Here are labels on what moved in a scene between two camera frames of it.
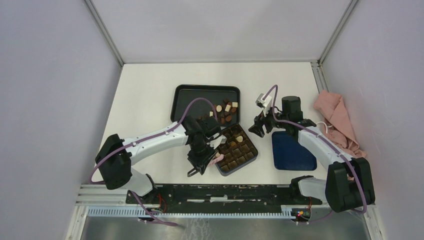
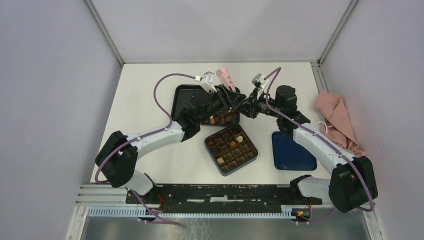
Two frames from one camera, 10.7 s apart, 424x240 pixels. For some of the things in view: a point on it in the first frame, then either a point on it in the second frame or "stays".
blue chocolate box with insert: (238, 150) stays
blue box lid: (289, 155) stays
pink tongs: (216, 160) → (224, 75)
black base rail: (224, 198) stays
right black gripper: (262, 119) → (250, 107)
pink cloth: (331, 107) stays
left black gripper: (200, 162) → (229, 99)
